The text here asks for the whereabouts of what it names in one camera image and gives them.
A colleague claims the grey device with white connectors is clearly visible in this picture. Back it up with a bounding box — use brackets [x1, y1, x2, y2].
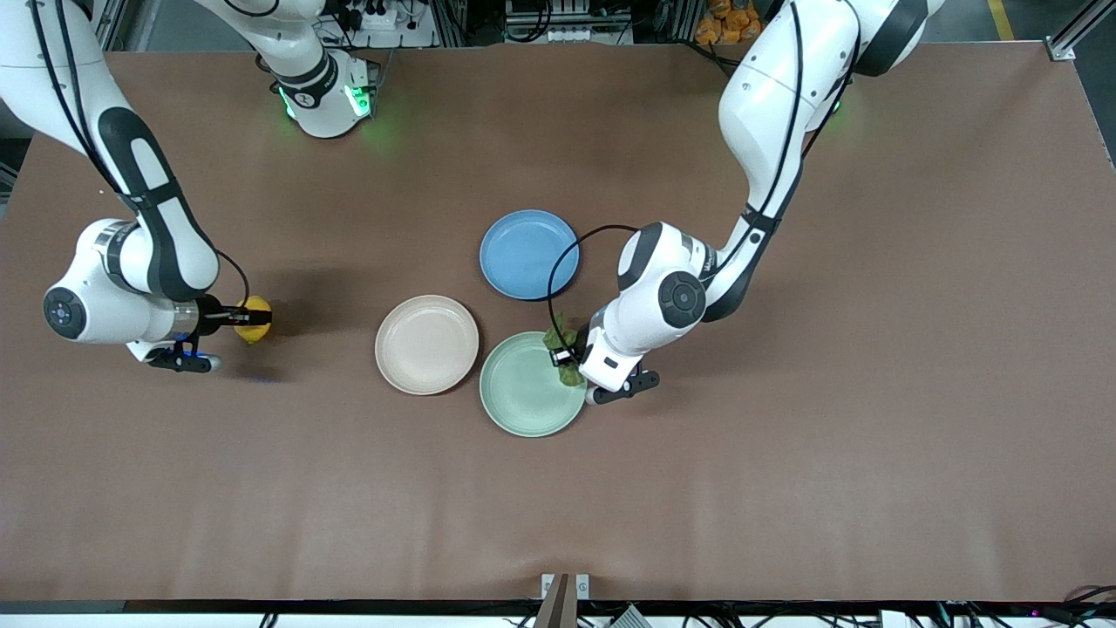
[504, 0, 636, 46]

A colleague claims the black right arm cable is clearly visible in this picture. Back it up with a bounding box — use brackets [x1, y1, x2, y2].
[31, 0, 252, 315]

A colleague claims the aluminium frame post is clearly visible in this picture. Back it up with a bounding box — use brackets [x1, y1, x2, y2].
[87, 0, 140, 53]
[1046, 0, 1116, 62]

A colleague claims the blue plate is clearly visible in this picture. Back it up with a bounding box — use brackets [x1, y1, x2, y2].
[479, 209, 581, 301]

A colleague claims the white power strip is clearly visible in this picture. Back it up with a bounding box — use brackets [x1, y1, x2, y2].
[344, 0, 437, 49]

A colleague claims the metal table edge bracket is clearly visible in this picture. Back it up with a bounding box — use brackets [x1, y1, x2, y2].
[534, 573, 591, 628]

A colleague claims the yellow lemon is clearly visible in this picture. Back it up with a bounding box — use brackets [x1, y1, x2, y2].
[234, 295, 273, 345]

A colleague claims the beige plate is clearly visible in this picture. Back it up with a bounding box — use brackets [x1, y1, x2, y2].
[375, 295, 480, 396]

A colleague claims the light green plate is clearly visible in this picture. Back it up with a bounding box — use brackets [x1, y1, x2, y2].
[479, 331, 589, 438]

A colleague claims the green lettuce leaf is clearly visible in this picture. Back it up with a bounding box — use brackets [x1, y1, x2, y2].
[542, 312, 587, 389]

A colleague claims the pile of orange objects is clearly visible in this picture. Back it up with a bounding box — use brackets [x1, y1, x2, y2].
[696, 0, 781, 46]

